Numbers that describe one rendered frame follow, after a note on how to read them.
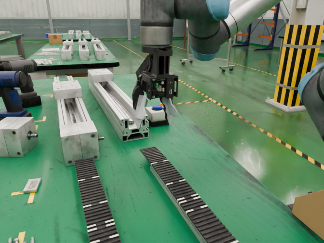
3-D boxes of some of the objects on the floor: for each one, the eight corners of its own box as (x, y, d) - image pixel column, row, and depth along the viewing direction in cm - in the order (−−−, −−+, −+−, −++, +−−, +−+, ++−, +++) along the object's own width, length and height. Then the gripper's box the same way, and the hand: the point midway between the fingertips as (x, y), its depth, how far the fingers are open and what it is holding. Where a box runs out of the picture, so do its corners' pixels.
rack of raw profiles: (231, 46, 1151) (236, -8, 1069) (248, 46, 1176) (254, -8, 1093) (283, 56, 858) (296, -19, 776) (304, 55, 883) (319, -17, 801)
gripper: (133, 48, 53) (135, 140, 61) (194, 47, 58) (188, 132, 66) (123, 45, 60) (126, 127, 68) (177, 44, 66) (174, 120, 73)
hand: (153, 122), depth 69 cm, fingers open, 8 cm apart
